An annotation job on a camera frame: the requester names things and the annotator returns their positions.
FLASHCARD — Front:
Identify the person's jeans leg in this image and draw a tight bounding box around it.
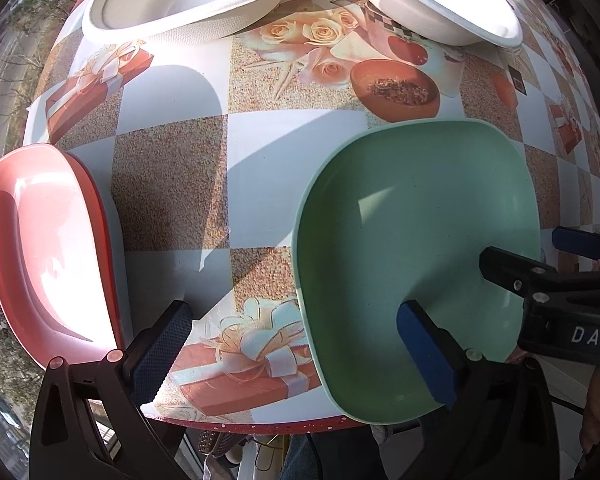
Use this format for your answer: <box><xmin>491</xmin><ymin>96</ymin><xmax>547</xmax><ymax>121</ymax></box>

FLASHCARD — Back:
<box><xmin>280</xmin><ymin>427</ymin><xmax>386</xmax><ymax>480</ymax></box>

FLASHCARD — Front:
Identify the green square plate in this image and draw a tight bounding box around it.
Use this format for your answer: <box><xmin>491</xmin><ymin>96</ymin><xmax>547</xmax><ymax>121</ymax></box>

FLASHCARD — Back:
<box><xmin>292</xmin><ymin>119</ymin><xmax>543</xmax><ymax>423</ymax></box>

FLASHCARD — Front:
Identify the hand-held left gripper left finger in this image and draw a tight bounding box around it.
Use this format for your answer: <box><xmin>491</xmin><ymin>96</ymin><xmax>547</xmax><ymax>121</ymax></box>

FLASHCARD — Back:
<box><xmin>29</xmin><ymin>300</ymin><xmax>196</xmax><ymax>480</ymax></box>

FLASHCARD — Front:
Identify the pink square plate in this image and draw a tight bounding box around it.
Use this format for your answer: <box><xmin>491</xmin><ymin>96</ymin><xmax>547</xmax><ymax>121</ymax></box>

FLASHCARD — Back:
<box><xmin>0</xmin><ymin>143</ymin><xmax>127</xmax><ymax>367</ymax></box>

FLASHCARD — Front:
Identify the person's right hand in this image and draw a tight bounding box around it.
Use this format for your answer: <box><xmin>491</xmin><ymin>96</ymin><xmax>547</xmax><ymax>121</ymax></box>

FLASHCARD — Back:
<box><xmin>585</xmin><ymin>365</ymin><xmax>600</xmax><ymax>456</ymax></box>

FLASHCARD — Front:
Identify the white paper bowl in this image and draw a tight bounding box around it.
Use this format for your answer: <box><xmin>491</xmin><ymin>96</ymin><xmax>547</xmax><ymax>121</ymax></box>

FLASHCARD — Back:
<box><xmin>351</xmin><ymin>0</ymin><xmax>524</xmax><ymax>50</ymax></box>
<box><xmin>82</xmin><ymin>0</ymin><xmax>328</xmax><ymax>46</ymax></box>

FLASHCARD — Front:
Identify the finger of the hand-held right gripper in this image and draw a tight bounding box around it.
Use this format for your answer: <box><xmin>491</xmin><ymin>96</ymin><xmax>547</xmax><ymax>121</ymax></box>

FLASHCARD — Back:
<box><xmin>479</xmin><ymin>245</ymin><xmax>600</xmax><ymax>307</ymax></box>
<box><xmin>552</xmin><ymin>226</ymin><xmax>600</xmax><ymax>271</ymax></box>

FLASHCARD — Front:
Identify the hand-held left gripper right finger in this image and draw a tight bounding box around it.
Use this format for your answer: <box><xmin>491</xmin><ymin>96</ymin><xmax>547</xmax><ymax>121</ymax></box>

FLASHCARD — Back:
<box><xmin>396</xmin><ymin>300</ymin><xmax>562</xmax><ymax>480</ymax></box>

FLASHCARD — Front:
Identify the mesh sneaker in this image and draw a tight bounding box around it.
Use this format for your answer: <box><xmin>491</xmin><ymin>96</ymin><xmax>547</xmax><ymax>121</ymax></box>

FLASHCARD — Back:
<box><xmin>200</xmin><ymin>430</ymin><xmax>242</xmax><ymax>465</ymax></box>

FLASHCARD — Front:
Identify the printed checkered tablecloth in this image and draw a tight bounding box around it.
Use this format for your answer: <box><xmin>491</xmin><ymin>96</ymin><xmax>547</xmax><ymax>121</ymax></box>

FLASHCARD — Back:
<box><xmin>22</xmin><ymin>0</ymin><xmax>600</xmax><ymax>428</ymax></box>

